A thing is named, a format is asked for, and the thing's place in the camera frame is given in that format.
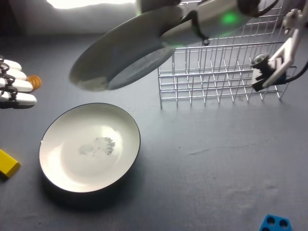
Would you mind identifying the grey table cloth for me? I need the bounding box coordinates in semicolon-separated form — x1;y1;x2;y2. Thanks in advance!
0;31;308;231

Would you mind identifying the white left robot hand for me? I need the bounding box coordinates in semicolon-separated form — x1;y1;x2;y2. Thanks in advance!
0;56;38;110

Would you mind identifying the blue block with holes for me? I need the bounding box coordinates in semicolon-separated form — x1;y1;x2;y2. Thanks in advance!
259;214;293;231

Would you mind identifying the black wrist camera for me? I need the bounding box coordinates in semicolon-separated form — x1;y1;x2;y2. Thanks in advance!
250;51;277;92

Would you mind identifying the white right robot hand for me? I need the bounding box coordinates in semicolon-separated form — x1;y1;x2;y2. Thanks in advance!
136;0;251;48

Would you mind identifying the plain yellow block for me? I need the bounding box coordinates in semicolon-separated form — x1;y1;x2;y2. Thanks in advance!
0;148;22;181

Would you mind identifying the orange swirl toy pastry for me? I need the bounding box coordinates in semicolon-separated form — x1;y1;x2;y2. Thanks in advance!
26;75;42;91

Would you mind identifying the white round plate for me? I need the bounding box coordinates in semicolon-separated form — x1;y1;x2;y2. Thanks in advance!
69;6;174;92
38;103;141;195

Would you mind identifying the silver wire dish rack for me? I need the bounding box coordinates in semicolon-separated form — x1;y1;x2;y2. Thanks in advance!
157;0;298;108

